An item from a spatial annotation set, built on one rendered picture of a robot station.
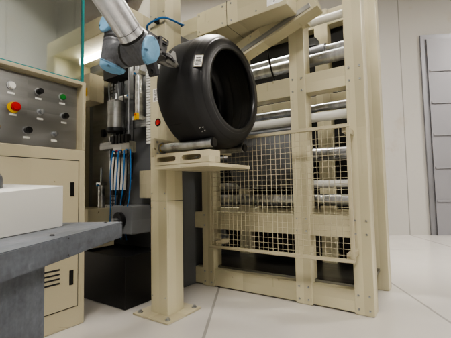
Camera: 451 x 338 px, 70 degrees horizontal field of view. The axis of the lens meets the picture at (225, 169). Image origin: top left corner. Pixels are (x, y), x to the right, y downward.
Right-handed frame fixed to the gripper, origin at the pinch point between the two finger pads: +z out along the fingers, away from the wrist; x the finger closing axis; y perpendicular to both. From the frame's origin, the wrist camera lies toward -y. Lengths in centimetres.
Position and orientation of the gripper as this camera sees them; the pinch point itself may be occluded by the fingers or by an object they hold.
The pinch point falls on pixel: (175, 66)
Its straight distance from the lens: 154.6
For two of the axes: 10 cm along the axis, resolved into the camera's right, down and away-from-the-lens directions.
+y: 0.5, -9.9, 1.6
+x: -8.2, 0.5, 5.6
